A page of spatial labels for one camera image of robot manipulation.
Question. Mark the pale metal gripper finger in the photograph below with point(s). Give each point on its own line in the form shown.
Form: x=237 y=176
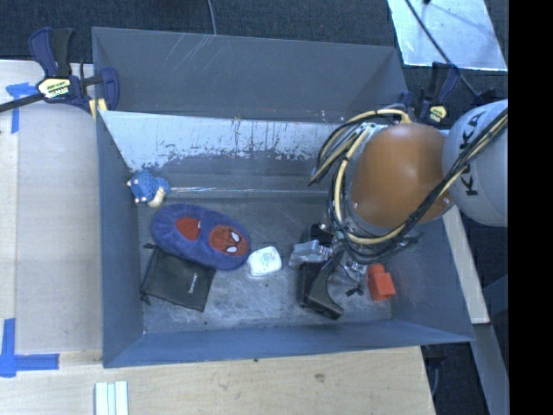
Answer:
x=302 y=259
x=307 y=246

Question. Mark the white plastic case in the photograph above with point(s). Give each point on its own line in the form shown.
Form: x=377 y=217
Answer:
x=264 y=261

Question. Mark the orange-red plastic block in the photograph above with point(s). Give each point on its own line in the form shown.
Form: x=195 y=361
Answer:
x=381 y=284

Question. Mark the blue slipper with red face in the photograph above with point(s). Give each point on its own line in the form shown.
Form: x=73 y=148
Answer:
x=194 y=240

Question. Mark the black cloth pouch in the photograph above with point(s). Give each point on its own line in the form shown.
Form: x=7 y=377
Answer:
x=177 y=281

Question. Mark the blue spotted toy animal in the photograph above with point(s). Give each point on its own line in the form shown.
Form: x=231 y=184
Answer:
x=147 y=186

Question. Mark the grey metal bin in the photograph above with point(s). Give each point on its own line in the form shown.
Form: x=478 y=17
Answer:
x=242 y=80

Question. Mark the black cylinder on white bracket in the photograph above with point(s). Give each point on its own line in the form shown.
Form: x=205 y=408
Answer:
x=353 y=291

